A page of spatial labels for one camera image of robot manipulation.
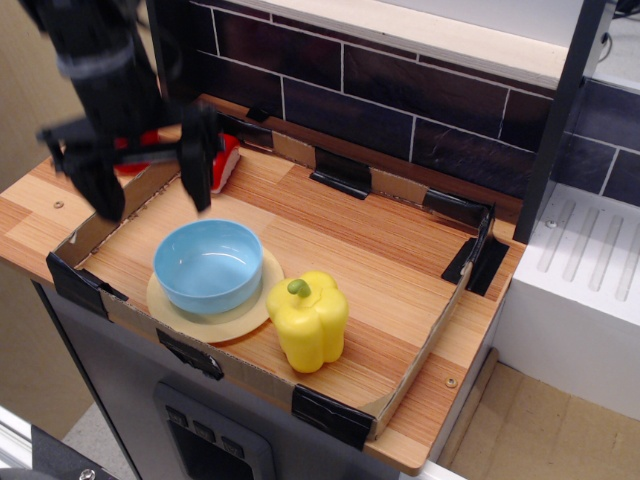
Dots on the grey oven control panel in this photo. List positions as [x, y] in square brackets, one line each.
[208, 444]

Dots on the cardboard fence with black tape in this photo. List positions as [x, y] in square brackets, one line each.
[407, 247]

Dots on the white ribbed sink unit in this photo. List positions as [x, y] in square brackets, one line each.
[571, 314]

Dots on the yellow toy bell pepper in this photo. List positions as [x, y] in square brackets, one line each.
[310, 314]

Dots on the red white toy food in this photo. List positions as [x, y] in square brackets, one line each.
[225, 162]

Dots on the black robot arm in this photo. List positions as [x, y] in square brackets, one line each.
[106, 23]

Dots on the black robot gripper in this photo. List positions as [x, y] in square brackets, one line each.
[122, 103]

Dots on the light blue bowl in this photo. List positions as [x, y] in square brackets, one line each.
[209, 266]

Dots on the cream yellow plate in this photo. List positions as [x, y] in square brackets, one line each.
[219, 327]

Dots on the dark vertical post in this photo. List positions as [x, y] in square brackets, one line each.
[582, 58]

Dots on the red toy bell pepper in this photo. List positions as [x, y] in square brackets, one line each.
[137, 153]

